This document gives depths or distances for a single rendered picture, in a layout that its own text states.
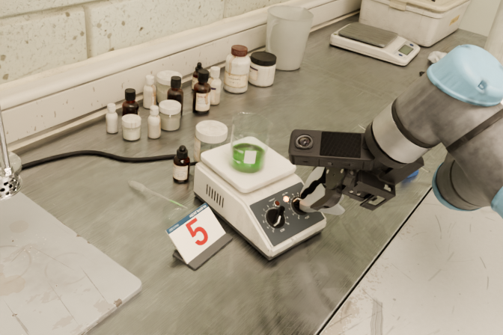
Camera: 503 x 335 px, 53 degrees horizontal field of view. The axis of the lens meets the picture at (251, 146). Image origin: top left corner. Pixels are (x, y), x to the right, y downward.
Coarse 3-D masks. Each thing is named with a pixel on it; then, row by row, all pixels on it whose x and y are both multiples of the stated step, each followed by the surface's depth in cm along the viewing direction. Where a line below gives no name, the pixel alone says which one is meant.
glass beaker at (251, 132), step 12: (240, 120) 80; (252, 120) 80; (264, 120) 80; (240, 132) 76; (252, 132) 82; (264, 132) 75; (240, 144) 76; (252, 144) 76; (264, 144) 77; (240, 156) 78; (252, 156) 77; (264, 156) 79; (240, 168) 79; (252, 168) 78
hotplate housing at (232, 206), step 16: (208, 176) 82; (288, 176) 83; (208, 192) 83; (224, 192) 79; (240, 192) 78; (256, 192) 79; (272, 192) 80; (224, 208) 81; (240, 208) 77; (240, 224) 78; (256, 224) 76; (320, 224) 81; (256, 240) 76; (288, 240) 77; (304, 240) 80; (272, 256) 76
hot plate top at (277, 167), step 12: (228, 144) 86; (204, 156) 82; (216, 156) 83; (228, 156) 83; (276, 156) 85; (216, 168) 80; (228, 168) 80; (264, 168) 81; (276, 168) 82; (288, 168) 82; (228, 180) 78; (240, 180) 78; (252, 180) 78; (264, 180) 79
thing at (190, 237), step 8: (200, 216) 78; (208, 216) 79; (184, 224) 75; (192, 224) 76; (200, 224) 77; (208, 224) 78; (216, 224) 79; (176, 232) 74; (184, 232) 75; (192, 232) 76; (200, 232) 77; (208, 232) 78; (216, 232) 79; (176, 240) 73; (184, 240) 74; (192, 240) 75; (200, 240) 76; (208, 240) 77; (184, 248) 74; (192, 248) 75
